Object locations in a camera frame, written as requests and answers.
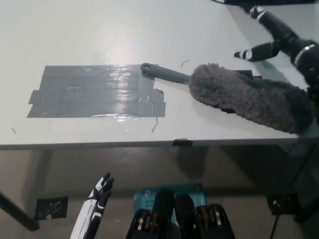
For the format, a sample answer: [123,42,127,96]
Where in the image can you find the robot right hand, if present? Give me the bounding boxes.
[234,5,319,64]

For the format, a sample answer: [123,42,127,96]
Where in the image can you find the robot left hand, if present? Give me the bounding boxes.
[69,172,115,239]

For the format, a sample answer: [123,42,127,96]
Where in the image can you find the grey fluffy duster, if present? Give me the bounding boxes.
[140,62,315,135]

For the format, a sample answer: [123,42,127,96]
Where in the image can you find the black device on desk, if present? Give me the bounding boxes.
[223,0,319,6]

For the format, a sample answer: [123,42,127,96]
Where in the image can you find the black robot body blocks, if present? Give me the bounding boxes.
[126,183,235,239]

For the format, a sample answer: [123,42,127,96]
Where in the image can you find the black floor tape square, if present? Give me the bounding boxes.
[266,192,300,216]
[34,196,69,221]

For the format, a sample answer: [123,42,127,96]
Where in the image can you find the black tape patch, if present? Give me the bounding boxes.
[219,70,263,115]

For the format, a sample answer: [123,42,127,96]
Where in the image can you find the black metal table leg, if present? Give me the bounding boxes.
[0,190,41,232]

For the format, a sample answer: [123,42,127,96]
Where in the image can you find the small black tape strip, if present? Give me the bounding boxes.
[172,138,193,147]

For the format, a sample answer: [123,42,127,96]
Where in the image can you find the grey duct tape patch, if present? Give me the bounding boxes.
[25,64,167,119]

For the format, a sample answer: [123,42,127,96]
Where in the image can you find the black cable on floor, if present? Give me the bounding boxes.
[268,139,319,239]

